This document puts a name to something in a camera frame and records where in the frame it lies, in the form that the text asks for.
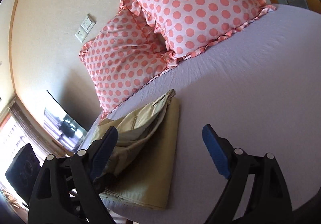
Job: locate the khaki tan pants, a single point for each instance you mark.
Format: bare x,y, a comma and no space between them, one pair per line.
140,168

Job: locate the black flat screen television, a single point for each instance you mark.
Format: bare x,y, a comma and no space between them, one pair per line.
61,126

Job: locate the right polka dot pillow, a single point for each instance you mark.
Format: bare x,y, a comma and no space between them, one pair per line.
189,27

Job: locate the grey bed mattress sheet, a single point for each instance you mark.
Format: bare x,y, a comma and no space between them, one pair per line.
260,89

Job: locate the white wall switch plate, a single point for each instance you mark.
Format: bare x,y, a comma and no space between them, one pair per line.
88,23

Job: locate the left polka dot pillow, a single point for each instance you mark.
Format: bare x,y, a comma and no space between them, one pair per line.
124,57

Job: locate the polka dot pillow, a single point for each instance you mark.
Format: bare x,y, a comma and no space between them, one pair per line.
189,27
124,57

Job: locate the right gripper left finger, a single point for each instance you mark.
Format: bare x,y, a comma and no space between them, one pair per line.
66,189

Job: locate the white wall power socket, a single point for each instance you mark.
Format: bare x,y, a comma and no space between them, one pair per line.
81,34

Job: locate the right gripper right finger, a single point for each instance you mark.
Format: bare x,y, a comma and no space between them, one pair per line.
269,200

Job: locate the wooden window frame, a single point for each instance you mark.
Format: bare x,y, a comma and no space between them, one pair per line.
18,128

